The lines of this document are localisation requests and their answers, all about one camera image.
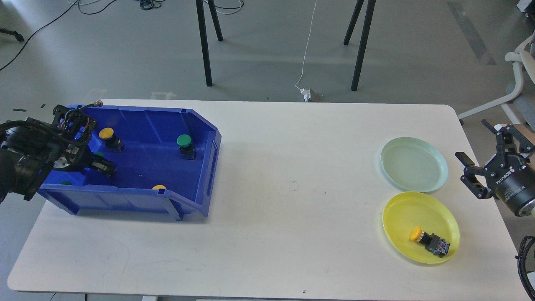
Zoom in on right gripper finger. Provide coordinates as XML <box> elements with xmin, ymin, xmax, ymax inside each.
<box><xmin>481</xmin><ymin>119</ymin><xmax>535</xmax><ymax>165</ymax></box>
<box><xmin>455</xmin><ymin>152</ymin><xmax>500</xmax><ymax>200</ymax></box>

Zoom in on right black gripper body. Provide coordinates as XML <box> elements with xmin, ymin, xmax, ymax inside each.
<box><xmin>485</xmin><ymin>154</ymin><xmax>535</xmax><ymax>217</ymax></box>

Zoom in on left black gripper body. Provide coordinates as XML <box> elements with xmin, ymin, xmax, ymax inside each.
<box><xmin>43</xmin><ymin>105</ymin><xmax>98</xmax><ymax>172</ymax></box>

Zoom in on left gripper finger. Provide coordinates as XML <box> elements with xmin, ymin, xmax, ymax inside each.
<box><xmin>82</xmin><ymin>153</ymin><xmax>117</xmax><ymax>174</ymax></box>

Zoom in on yellow button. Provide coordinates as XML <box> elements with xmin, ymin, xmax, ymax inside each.
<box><xmin>410</xmin><ymin>226</ymin><xmax>450</xmax><ymax>258</ymax></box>
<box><xmin>99</xmin><ymin>128</ymin><xmax>124</xmax><ymax>153</ymax></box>

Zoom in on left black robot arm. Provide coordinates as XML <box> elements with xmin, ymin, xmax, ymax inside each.
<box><xmin>0</xmin><ymin>100</ymin><xmax>117</xmax><ymax>201</ymax></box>

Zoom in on yellow plate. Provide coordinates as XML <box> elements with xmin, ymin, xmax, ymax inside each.
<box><xmin>382</xmin><ymin>192</ymin><xmax>460</xmax><ymax>265</ymax></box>

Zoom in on light green plate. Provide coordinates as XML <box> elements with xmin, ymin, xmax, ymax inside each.
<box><xmin>380</xmin><ymin>137</ymin><xmax>449</xmax><ymax>193</ymax></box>

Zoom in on blue plastic bin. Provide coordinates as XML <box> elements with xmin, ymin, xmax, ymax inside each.
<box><xmin>38</xmin><ymin>105</ymin><xmax>222</xmax><ymax>221</ymax></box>

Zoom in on left black tripod legs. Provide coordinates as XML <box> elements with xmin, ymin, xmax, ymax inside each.
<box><xmin>195</xmin><ymin>0</ymin><xmax>224</xmax><ymax>87</ymax></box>

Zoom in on black tripod legs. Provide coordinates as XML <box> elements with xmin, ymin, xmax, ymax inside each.
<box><xmin>195</xmin><ymin>0</ymin><xmax>224</xmax><ymax>87</ymax></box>
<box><xmin>343</xmin><ymin>0</ymin><xmax>376</xmax><ymax>92</ymax></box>

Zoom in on right black tripod legs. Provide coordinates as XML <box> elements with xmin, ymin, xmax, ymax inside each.
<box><xmin>343</xmin><ymin>0</ymin><xmax>376</xmax><ymax>92</ymax></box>

